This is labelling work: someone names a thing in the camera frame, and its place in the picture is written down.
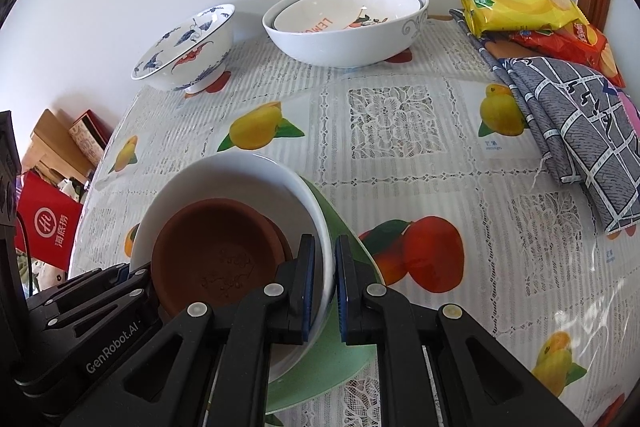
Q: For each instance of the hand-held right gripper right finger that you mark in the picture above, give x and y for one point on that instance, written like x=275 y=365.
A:
x=341 y=277

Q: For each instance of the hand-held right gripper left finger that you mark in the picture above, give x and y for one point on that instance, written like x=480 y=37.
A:
x=309 y=277

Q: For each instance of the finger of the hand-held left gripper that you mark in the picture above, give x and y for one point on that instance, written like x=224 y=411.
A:
x=100 y=307
x=85 y=282

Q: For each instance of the green square plate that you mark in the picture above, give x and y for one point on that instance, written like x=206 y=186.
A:
x=320 y=372

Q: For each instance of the plain white bowl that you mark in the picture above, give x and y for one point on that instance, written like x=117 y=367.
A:
x=235 y=177

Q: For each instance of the large white stacked bowls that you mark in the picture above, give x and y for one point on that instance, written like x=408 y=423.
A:
x=350 y=47

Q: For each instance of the red paper bag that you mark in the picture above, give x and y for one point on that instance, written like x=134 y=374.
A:
x=47 y=222

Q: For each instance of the fruit print tablecloth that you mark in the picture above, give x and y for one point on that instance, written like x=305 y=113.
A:
x=400 y=147

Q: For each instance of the brown cardboard boxes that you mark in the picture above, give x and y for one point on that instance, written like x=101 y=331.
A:
x=50 y=142

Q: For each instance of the patterned gift box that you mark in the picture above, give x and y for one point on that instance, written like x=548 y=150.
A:
x=90 y=132

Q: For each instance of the blue patterned footed bowl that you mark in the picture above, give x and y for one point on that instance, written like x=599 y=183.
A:
x=200 y=52

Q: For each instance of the white bowl with orange print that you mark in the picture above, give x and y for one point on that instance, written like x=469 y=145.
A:
x=320 y=14

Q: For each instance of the grey checked cloth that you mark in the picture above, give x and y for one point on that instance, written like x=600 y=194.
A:
x=575 y=132

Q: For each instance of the yellow chip bag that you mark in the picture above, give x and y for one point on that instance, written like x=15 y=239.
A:
x=520 y=2

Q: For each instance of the red chip bag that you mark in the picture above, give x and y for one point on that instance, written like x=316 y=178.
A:
x=585 y=47

